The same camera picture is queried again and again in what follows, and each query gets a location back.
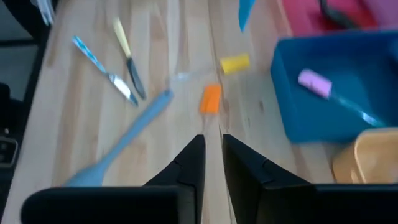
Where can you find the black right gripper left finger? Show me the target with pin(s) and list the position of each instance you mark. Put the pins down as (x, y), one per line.
(186, 174)

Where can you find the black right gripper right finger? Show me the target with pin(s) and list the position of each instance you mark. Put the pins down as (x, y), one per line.
(248, 180)

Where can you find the grey-blue silicone spoon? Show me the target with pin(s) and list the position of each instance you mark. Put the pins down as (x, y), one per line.
(136, 124)

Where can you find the teal plastic bin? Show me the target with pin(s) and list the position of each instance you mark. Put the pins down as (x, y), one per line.
(304, 124)

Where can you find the yellow plastic bin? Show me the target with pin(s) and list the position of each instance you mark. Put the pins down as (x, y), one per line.
(373, 155)

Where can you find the pink plastic bin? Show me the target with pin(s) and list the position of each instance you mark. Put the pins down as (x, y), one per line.
(304, 18)

